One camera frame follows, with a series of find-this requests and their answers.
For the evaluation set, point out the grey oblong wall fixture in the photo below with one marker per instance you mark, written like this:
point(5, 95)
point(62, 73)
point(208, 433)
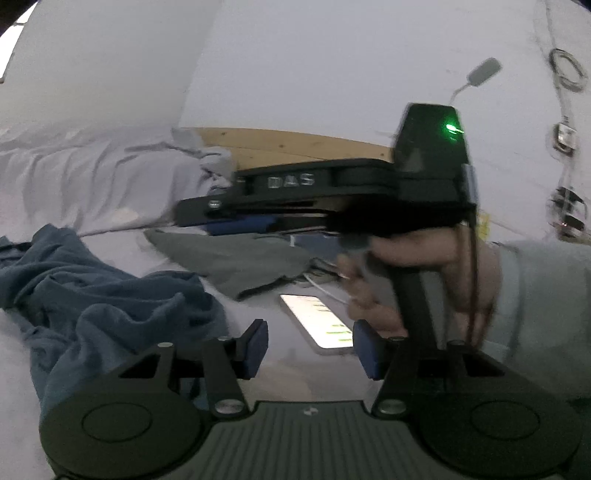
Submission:
point(482, 71)

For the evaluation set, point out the person's right hand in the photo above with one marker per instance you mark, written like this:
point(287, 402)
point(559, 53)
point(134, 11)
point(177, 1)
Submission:
point(443, 258)

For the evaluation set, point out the white wall socket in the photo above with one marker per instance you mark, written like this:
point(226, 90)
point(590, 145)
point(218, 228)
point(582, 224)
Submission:
point(564, 137)

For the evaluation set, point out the dark wall power strip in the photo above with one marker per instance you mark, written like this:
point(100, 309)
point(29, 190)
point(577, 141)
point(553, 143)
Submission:
point(570, 214)

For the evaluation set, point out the wooden headboard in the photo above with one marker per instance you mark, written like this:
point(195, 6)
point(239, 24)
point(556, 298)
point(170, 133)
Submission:
point(277, 147)

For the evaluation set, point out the smartphone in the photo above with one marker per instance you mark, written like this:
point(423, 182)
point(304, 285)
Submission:
point(314, 318)

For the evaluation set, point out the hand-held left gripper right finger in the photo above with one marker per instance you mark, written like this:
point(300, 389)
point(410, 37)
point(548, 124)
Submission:
point(367, 350)

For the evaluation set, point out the blue-teal garment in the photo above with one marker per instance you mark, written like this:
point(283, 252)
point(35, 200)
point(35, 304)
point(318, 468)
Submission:
point(115, 300)

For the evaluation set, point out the grey-green garment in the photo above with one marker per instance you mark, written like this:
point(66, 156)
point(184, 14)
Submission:
point(240, 263)

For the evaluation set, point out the light printed bed sheet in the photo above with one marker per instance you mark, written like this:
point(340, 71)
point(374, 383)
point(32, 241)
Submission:
point(129, 251)

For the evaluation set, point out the light blue printed duvet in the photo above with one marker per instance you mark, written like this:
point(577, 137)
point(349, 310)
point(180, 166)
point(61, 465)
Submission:
point(92, 184)

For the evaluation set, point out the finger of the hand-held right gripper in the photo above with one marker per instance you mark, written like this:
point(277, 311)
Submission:
point(240, 213)

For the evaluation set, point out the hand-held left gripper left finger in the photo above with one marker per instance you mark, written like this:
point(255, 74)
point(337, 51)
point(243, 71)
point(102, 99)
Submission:
point(256, 348)

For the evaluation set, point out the person's right forearm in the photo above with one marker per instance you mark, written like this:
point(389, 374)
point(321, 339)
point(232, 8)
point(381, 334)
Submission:
point(545, 300)

